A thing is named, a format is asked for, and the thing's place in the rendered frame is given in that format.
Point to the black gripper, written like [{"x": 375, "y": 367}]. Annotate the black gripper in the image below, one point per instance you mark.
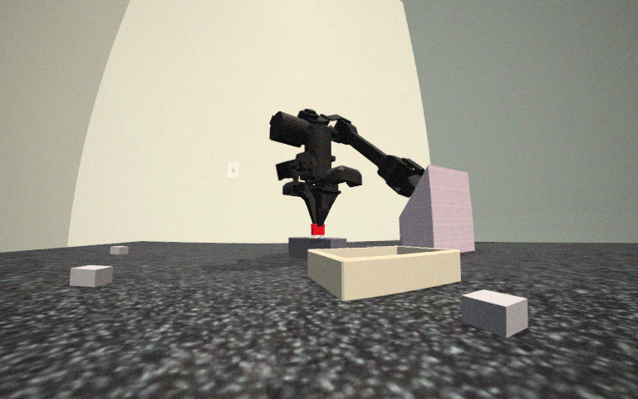
[{"x": 320, "y": 193}]

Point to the cream open tray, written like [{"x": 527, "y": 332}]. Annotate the cream open tray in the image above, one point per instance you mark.
[{"x": 356, "y": 273}]

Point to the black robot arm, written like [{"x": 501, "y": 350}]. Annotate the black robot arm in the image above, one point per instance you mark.
[{"x": 312, "y": 130}]

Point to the red blade fuse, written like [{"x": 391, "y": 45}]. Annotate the red blade fuse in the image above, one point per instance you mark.
[{"x": 315, "y": 230}]

